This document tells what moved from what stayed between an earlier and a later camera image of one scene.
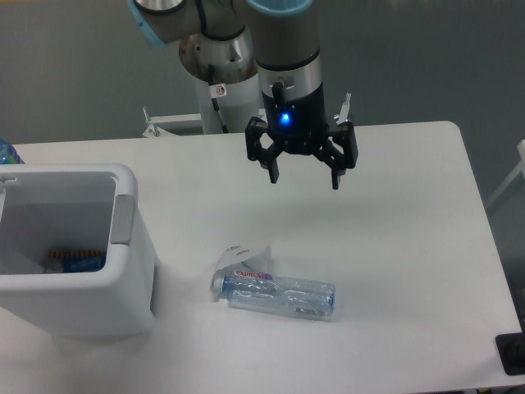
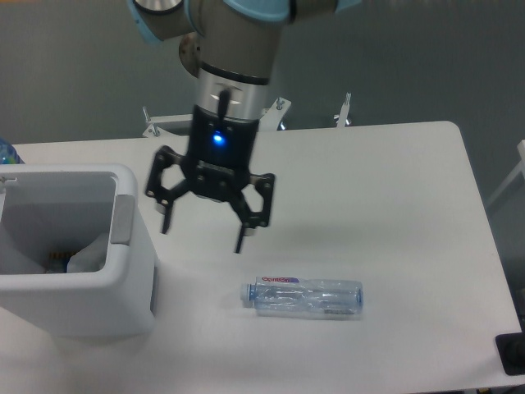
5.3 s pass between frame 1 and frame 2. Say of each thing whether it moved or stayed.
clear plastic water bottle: moved
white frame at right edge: stayed
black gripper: moved
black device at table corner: stayed
